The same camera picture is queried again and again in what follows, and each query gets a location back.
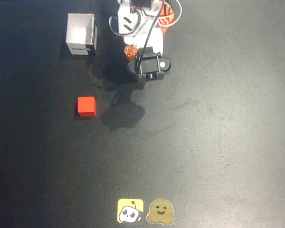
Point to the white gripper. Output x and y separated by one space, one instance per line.
150 41

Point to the red cube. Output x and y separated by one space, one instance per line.
86 106

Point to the white cardboard box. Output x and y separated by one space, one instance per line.
80 31

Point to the yellow robot sticker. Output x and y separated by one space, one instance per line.
130 211

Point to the smiling hugging face sticker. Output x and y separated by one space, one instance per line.
160 211

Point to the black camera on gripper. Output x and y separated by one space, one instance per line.
149 65

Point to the orange perforated base plate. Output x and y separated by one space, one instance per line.
167 21

